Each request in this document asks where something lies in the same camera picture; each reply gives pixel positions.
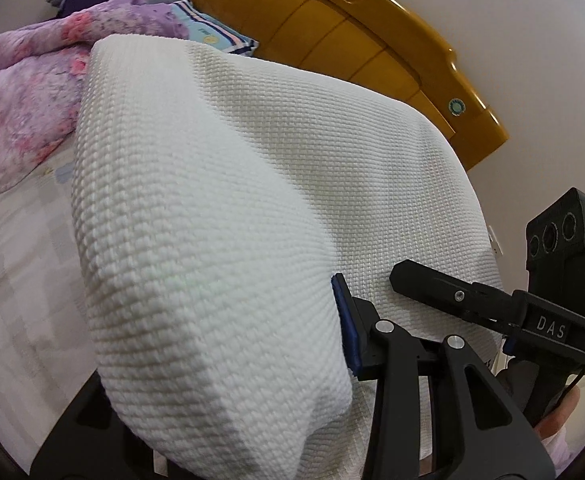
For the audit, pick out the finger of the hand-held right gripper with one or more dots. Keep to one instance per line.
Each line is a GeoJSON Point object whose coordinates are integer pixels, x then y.
{"type": "Point", "coordinates": [509, 345]}
{"type": "Point", "coordinates": [452, 294]}

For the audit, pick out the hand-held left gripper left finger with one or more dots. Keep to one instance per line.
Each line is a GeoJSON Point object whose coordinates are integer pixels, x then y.
{"type": "Point", "coordinates": [87, 440]}

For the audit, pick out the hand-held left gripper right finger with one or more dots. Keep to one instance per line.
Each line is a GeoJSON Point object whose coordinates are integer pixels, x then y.
{"type": "Point", "coordinates": [345, 322]}

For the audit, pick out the white jacket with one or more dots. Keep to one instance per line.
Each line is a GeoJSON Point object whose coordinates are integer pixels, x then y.
{"type": "Point", "coordinates": [222, 210]}

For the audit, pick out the person's right hand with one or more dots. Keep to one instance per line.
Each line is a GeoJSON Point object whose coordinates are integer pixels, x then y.
{"type": "Point", "coordinates": [559, 417]}

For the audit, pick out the white floral bed sheet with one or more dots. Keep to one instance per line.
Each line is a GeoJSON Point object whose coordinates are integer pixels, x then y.
{"type": "Point", "coordinates": [12, 260]}

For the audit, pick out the wooden headboard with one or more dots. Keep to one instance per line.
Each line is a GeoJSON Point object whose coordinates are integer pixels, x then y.
{"type": "Point", "coordinates": [347, 25]}

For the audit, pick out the teal striped pillow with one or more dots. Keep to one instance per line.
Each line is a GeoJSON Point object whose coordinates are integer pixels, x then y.
{"type": "Point", "coordinates": [212, 30]}

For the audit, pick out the purple floral quilt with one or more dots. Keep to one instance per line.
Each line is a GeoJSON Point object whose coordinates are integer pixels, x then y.
{"type": "Point", "coordinates": [22, 100]}

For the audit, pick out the dark purple cloth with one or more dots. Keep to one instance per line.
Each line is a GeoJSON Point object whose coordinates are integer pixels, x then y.
{"type": "Point", "coordinates": [87, 4]}

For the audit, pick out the white wall socket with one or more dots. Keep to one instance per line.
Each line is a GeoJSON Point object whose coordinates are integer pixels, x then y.
{"type": "Point", "coordinates": [495, 241]}

